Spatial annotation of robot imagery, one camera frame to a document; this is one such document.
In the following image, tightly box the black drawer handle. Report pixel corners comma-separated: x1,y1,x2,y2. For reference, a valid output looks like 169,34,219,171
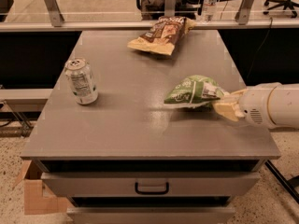
135,182,170,195

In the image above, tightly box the brown cardboard box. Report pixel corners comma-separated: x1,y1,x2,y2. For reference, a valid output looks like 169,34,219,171
13,161,72,215

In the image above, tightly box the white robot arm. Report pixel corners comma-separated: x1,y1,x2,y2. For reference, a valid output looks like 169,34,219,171
213,82,299,129

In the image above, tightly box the silver soda can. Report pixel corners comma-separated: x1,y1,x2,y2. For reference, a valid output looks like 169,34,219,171
64,58,98,105

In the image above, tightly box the black rolling chair base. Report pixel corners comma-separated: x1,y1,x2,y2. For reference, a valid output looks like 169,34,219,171
263,0,299,18

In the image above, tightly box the clear plastic water bottle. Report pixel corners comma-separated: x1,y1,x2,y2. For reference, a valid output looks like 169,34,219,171
202,0,218,23

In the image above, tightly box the metal railing frame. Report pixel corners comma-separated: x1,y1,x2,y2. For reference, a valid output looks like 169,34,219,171
0,0,299,33

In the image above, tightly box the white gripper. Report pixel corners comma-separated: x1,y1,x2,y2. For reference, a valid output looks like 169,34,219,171
213,82,280,129

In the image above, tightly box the brown chip bag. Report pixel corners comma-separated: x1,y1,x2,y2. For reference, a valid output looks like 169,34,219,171
127,16,196,56

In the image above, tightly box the grey upper drawer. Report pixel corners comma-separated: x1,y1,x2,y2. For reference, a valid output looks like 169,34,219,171
42,172,260,197

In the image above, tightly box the grey lower drawer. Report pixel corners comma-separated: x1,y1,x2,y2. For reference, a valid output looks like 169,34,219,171
67,207,235,224

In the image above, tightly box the grey drawer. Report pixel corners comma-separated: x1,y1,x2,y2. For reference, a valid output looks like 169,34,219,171
67,207,235,224
42,172,260,197

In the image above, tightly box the green jalapeno chip bag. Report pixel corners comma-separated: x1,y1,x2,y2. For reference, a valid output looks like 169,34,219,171
164,75,228,108

